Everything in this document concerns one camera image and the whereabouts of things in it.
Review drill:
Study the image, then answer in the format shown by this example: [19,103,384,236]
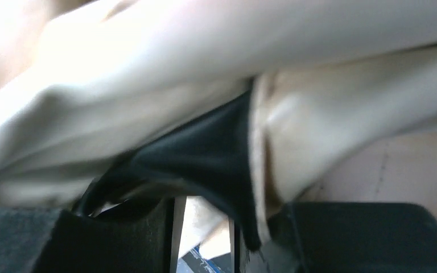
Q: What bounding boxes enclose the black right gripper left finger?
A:
[0,197,176,273]

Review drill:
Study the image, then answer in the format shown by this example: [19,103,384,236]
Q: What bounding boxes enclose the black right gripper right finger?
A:
[239,202,437,272]

